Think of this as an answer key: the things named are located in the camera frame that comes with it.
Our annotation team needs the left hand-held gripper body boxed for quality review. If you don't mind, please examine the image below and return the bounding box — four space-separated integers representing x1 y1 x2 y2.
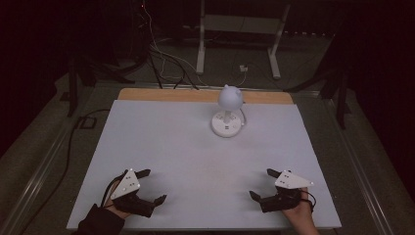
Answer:
110 167 155 218

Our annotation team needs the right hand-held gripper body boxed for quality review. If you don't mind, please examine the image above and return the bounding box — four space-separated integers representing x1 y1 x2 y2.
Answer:
259 169 315 214

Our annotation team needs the person's left hand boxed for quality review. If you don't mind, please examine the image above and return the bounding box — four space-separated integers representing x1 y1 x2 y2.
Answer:
103 181 132 219

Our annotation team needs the person's right hand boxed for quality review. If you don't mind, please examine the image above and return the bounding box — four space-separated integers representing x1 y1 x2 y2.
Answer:
282 187 317 230

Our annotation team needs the white table mat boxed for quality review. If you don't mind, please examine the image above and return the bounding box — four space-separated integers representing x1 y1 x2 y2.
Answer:
66 99 343 231

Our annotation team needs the white eared desk lamp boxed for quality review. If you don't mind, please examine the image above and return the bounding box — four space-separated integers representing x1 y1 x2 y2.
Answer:
209 83 248 139

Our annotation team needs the black tripod stand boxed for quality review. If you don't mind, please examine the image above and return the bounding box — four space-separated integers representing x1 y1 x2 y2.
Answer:
60 54 136 118
283 63 352 130

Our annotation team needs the white metal stand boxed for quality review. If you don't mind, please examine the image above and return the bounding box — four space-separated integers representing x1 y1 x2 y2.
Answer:
195 0 292 80

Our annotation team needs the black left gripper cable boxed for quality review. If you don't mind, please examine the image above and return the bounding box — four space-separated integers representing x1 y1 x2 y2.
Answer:
100 169 129 208

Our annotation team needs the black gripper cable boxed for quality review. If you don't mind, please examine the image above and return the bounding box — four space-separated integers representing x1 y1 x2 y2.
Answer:
300 190 318 213
100 169 129 208

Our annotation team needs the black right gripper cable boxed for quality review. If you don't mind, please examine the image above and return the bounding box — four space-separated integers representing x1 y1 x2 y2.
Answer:
300 190 318 213

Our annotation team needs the black floor cable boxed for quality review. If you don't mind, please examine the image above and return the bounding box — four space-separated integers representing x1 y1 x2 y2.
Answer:
18 108 112 235

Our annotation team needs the bundle of floor cables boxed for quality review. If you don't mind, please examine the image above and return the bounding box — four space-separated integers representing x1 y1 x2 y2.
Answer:
130 0 209 90

